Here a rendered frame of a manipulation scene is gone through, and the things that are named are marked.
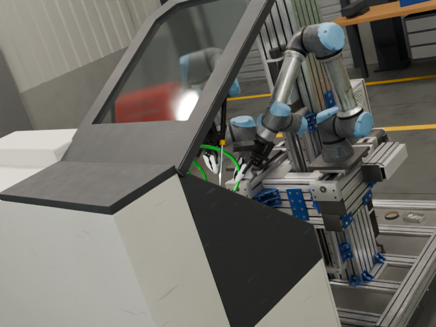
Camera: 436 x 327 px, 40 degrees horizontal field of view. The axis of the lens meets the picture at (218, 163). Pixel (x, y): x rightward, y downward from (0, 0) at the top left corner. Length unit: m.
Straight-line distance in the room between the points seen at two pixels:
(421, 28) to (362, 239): 4.09
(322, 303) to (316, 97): 1.00
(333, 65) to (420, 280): 1.31
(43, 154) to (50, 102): 7.32
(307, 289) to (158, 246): 0.82
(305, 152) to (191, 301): 1.24
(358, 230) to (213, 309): 1.42
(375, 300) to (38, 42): 7.68
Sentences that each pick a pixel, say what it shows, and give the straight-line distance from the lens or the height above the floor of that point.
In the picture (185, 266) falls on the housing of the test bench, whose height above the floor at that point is 1.18.
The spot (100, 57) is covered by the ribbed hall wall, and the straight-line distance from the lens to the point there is 10.64.
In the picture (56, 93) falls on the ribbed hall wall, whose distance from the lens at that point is 9.94.
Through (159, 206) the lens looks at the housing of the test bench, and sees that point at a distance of 1.87.
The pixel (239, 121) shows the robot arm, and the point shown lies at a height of 1.27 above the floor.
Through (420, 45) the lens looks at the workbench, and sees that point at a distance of 7.17.
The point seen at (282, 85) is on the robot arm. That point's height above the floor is 1.48.
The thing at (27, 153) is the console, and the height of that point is 1.53.
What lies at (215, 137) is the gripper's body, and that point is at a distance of 2.47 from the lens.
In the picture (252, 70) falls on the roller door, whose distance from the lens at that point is 9.82.
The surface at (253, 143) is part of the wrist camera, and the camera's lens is 2.37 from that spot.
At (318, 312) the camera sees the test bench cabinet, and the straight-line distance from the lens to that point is 2.60.
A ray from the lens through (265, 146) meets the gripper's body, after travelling 2.40.
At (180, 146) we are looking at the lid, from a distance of 1.96.
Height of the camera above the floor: 2.07
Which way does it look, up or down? 19 degrees down
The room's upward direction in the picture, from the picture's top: 18 degrees counter-clockwise
